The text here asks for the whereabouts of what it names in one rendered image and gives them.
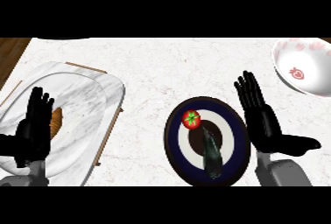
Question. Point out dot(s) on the white marble oval plate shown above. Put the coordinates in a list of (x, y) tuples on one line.
[(72, 108)]

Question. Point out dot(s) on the dark green eggplant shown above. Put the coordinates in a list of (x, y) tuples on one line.
[(211, 157)]

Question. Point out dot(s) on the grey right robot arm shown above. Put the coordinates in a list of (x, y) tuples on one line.
[(279, 172)]

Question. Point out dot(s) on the white bowl with pink print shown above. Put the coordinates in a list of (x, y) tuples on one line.
[(306, 67)]

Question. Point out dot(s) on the white marble tray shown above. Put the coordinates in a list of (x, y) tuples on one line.
[(92, 116)]

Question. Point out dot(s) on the red tomato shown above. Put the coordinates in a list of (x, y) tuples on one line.
[(191, 119)]

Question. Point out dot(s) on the brown croissant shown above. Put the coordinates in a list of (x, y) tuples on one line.
[(56, 121)]

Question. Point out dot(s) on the dark blue and white plate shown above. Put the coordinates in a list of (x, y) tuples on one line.
[(207, 141)]

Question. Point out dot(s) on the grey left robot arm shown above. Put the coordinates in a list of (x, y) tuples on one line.
[(27, 175)]

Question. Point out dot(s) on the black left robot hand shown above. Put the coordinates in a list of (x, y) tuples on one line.
[(33, 128)]

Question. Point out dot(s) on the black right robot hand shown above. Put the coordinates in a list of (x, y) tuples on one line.
[(263, 125)]

